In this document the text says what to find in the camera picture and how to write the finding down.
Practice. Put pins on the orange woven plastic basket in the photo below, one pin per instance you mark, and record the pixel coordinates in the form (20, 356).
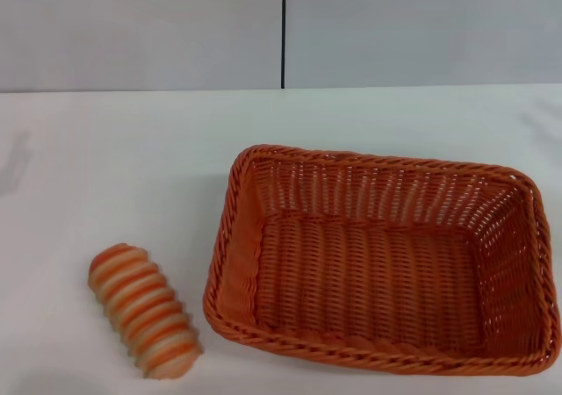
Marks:
(373, 276)

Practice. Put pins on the black vertical wall strip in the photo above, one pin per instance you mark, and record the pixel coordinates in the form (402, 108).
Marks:
(284, 30)

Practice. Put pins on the orange white striped bread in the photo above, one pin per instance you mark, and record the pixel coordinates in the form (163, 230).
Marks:
(140, 309)

